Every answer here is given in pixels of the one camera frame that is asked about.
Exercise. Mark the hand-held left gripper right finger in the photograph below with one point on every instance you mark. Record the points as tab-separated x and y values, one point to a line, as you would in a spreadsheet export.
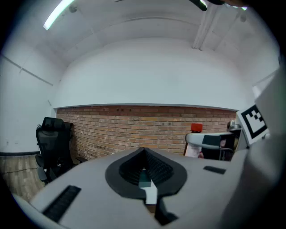
159	168

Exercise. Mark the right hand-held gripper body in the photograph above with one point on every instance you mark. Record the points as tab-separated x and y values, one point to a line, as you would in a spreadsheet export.
253	125

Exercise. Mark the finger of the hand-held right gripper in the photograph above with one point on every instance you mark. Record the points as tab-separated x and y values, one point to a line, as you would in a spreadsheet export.
196	138

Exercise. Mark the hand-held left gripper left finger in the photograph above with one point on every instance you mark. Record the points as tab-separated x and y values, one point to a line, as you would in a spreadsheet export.
131	167

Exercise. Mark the red capped bottle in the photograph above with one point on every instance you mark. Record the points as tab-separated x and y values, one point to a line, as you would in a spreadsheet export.
196	127

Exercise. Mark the black mesh office chair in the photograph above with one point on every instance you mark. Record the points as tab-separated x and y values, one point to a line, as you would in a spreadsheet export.
52	143

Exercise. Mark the white ceiling conduit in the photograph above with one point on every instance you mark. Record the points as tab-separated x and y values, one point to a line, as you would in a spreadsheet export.
202	31

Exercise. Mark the white smoke detector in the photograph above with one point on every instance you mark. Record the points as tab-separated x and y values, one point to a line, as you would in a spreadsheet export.
72	9

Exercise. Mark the ceiling light tube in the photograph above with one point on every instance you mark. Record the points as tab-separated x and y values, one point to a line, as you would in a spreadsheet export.
57	14

